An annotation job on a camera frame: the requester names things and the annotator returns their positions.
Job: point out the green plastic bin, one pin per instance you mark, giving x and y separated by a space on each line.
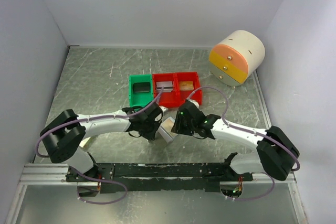
140 99

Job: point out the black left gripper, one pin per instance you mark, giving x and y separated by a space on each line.
150 135

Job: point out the silver card in red bin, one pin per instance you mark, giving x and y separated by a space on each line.
164 86

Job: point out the red plastic bin right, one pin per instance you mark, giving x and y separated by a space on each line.
186 76

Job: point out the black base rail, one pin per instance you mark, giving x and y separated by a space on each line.
170 176

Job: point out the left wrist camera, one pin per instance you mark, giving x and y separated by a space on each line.
164 109

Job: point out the black card in green bin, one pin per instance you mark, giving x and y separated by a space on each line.
141 87

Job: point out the aluminium frame rail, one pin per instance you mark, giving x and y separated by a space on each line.
53 174

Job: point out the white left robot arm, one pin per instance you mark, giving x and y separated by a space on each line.
63 136

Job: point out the round beige drawer cabinet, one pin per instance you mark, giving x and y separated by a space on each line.
236 57

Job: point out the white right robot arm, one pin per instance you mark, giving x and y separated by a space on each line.
272 151

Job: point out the red plastic bin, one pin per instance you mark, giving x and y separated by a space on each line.
186 76
167 99

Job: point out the red plastic bin middle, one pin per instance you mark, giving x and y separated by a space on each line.
167 99

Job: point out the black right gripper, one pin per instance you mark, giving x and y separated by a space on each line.
178 127

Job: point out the orange card in red bin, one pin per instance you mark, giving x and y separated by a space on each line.
186 85

